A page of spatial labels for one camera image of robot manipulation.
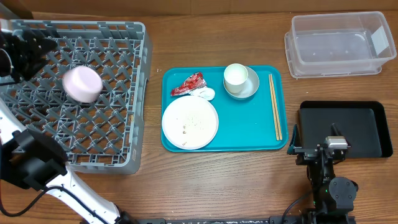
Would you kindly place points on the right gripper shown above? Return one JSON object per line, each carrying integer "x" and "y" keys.
{"x": 315, "y": 149}

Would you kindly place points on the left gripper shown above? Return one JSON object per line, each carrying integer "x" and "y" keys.
{"x": 30, "y": 56}

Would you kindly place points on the small white bowl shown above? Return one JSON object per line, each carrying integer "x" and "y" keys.
{"x": 82, "y": 84}

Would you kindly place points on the grey metal bowl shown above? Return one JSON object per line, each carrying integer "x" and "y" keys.
{"x": 250, "y": 87}

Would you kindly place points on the white cup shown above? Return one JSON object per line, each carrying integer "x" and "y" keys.
{"x": 235, "y": 76}

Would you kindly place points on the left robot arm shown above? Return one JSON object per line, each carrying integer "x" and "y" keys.
{"x": 32, "y": 160}

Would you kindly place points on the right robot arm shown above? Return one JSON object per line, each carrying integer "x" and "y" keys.
{"x": 333, "y": 197}

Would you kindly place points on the black plastic tray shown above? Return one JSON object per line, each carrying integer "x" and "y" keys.
{"x": 362, "y": 123}

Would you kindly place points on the teal serving tray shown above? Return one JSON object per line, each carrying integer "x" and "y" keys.
{"x": 244, "y": 125}

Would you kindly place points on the clear plastic container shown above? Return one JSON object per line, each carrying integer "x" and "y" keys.
{"x": 372, "y": 25}

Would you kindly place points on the grey plastic dish rack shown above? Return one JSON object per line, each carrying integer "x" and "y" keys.
{"x": 104, "y": 136}

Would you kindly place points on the crumpled white tissue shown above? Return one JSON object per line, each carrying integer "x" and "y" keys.
{"x": 205, "y": 92}

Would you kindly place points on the large white dinner plate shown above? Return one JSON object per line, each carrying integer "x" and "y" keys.
{"x": 190, "y": 122}

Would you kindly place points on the red snack wrapper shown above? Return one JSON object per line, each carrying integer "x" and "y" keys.
{"x": 193, "y": 82}

